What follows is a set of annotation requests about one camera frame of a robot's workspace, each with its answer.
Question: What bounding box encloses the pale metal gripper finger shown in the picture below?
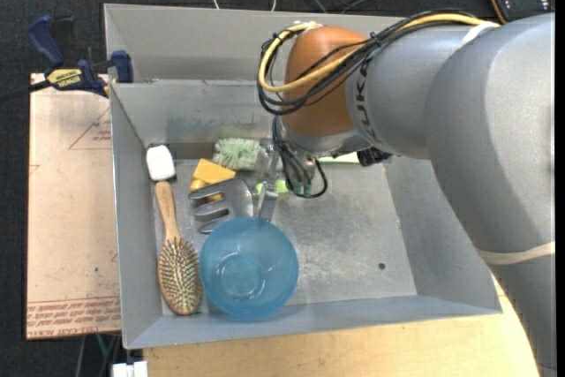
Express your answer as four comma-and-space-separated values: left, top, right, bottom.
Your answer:
257, 184, 280, 222
262, 138, 284, 181

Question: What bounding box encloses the lime green small ball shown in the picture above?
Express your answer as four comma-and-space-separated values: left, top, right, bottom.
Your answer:
254, 179, 290, 197

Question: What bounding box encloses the pale green fluffy cloth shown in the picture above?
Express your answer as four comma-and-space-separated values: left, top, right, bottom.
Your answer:
212, 137, 262, 171

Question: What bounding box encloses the yellow wedge block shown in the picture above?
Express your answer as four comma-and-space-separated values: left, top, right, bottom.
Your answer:
189, 157, 237, 203

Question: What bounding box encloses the blue translucent bowl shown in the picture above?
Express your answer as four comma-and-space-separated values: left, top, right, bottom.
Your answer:
199, 215, 300, 320

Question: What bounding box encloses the grey metal bin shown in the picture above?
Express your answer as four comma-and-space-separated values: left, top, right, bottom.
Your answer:
103, 3, 503, 351

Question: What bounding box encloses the wooden hairbrush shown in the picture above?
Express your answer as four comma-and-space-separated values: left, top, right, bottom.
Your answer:
154, 180, 205, 317

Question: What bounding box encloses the white rounded block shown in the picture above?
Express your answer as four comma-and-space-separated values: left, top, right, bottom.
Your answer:
146, 144, 177, 183

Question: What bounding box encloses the brown cardboard board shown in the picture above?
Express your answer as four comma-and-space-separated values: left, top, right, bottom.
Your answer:
26, 72, 123, 341

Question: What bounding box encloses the black cylinder on white bracket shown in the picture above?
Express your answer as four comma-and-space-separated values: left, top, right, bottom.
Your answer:
318, 147, 392, 168

